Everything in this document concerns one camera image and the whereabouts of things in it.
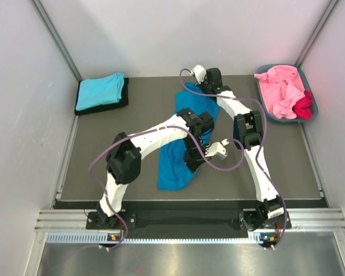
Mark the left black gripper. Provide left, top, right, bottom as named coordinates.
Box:
left=182, top=136, right=211, bottom=174

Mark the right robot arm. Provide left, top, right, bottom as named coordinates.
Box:
left=192, top=65, right=285, bottom=231

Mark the blue-grey laundry basket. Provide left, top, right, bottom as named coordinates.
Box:
left=254, top=63, right=319, bottom=125

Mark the pink t-shirt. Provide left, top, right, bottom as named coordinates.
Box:
left=254, top=65, right=305, bottom=120

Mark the folded black t-shirt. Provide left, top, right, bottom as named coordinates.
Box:
left=74, top=78, right=129, bottom=116

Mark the magenta t-shirt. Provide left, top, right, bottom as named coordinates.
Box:
left=292, top=90, right=313, bottom=120

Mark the folded light blue t-shirt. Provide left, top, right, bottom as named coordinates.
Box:
left=75, top=72, right=125, bottom=113

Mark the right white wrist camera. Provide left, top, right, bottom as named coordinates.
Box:
left=190, top=64, right=206, bottom=84

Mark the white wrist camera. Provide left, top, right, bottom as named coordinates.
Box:
left=190, top=64, right=206, bottom=84
left=205, top=139, right=229, bottom=160

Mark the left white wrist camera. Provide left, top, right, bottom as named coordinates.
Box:
left=205, top=139, right=229, bottom=160

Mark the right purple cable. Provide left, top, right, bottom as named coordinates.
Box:
left=179, top=68, right=288, bottom=250

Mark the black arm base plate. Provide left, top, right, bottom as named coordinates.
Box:
left=86, top=209, right=291, bottom=231

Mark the slotted cable duct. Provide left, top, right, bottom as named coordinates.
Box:
left=46, top=232, right=269, bottom=244

